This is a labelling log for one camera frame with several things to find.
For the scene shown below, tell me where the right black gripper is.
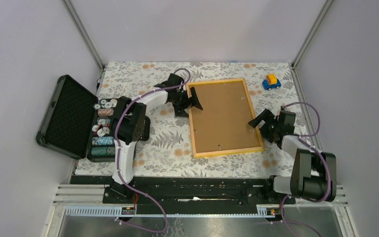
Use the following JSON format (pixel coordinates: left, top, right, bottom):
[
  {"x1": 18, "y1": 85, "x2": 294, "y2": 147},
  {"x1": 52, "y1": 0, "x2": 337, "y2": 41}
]
[{"x1": 247, "y1": 110, "x2": 280, "y2": 144}]

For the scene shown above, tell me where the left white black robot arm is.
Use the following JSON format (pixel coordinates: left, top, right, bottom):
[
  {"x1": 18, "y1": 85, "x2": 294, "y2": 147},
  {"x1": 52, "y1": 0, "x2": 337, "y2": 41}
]
[{"x1": 112, "y1": 68, "x2": 203, "y2": 203}]

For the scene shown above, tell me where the yellow wooden picture frame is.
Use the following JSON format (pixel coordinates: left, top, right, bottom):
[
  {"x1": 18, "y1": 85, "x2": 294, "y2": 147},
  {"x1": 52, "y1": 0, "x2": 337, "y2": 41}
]
[{"x1": 186, "y1": 78, "x2": 266, "y2": 159}]

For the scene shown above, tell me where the right aluminium corner post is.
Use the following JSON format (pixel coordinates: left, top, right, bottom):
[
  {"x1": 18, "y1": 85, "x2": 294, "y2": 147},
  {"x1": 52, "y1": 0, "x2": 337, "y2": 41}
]
[{"x1": 291, "y1": 0, "x2": 334, "y2": 70}]

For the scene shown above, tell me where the left aluminium corner post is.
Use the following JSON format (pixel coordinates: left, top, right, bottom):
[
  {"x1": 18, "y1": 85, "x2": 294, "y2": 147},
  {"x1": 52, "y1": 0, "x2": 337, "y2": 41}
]
[{"x1": 61, "y1": 0, "x2": 107, "y2": 70}]

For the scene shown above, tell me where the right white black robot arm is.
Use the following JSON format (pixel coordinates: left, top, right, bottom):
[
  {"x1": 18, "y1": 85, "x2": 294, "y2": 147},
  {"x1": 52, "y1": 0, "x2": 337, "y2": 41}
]
[{"x1": 248, "y1": 109, "x2": 337, "y2": 203}]

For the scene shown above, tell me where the black poker chip case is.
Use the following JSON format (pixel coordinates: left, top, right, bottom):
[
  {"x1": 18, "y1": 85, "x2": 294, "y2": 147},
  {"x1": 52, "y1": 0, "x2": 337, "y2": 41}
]
[{"x1": 36, "y1": 75, "x2": 119, "y2": 162}]

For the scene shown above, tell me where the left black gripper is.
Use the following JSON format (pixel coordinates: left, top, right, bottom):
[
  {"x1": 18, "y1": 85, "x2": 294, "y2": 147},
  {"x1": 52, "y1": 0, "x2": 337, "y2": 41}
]
[{"x1": 171, "y1": 87, "x2": 203, "y2": 118}]

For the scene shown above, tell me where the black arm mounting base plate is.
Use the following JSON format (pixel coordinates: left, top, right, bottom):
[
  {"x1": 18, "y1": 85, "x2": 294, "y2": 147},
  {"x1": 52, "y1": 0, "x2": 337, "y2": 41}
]
[{"x1": 71, "y1": 175, "x2": 284, "y2": 215}]

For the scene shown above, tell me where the yellow blue toy car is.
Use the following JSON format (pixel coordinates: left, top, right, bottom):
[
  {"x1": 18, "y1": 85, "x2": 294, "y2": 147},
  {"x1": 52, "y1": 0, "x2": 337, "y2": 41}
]
[{"x1": 262, "y1": 74, "x2": 282, "y2": 90}]

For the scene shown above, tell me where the brown cardboard backing board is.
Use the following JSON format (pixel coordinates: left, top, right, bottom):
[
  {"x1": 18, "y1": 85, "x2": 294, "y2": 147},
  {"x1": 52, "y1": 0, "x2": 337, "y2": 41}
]
[{"x1": 189, "y1": 81, "x2": 262, "y2": 155}]

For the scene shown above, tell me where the floral patterned table mat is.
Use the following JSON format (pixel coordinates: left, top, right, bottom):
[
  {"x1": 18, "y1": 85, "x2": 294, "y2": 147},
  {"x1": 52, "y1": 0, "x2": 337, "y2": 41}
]
[{"x1": 74, "y1": 61, "x2": 321, "y2": 180}]

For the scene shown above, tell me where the aluminium corner post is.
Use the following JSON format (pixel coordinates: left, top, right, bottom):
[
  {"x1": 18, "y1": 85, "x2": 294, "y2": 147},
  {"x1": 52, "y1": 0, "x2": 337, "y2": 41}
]
[
  {"x1": 291, "y1": 0, "x2": 334, "y2": 70},
  {"x1": 61, "y1": 0, "x2": 107, "y2": 70}
]

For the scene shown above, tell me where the aluminium rail front frame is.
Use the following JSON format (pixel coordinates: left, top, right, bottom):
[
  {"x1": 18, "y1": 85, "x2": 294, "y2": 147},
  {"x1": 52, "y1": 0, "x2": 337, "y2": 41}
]
[{"x1": 45, "y1": 184, "x2": 357, "y2": 237}]

